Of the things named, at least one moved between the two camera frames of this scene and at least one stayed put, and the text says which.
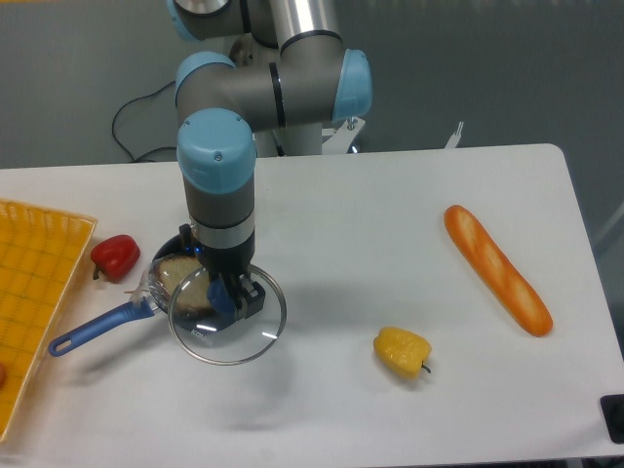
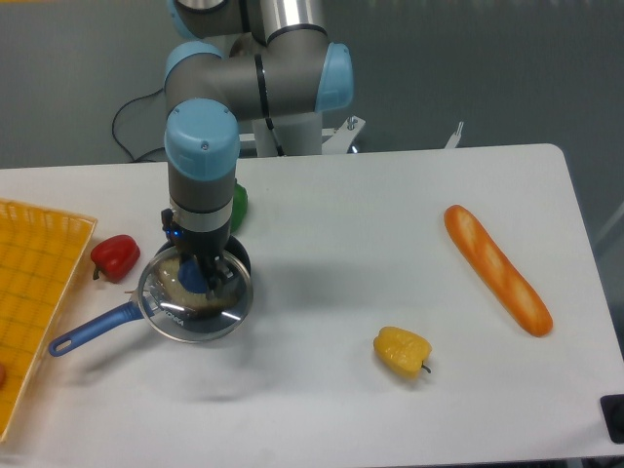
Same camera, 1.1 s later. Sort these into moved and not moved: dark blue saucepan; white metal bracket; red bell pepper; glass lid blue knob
Moved: glass lid blue knob
Not moved: dark blue saucepan; red bell pepper; white metal bracket
